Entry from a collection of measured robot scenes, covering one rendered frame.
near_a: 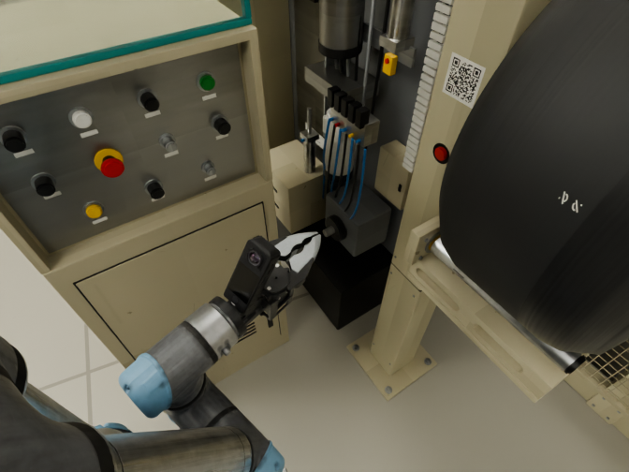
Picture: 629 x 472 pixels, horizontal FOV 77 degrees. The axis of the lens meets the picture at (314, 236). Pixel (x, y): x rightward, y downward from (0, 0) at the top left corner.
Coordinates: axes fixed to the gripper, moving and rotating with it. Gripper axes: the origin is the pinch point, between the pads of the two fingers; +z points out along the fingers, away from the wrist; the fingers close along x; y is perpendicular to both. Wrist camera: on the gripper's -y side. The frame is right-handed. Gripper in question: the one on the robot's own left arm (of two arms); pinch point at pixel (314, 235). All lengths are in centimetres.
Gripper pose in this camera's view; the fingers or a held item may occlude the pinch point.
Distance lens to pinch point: 66.6
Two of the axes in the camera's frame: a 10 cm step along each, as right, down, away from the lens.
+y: -1.0, 5.9, 8.0
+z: 6.6, -5.6, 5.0
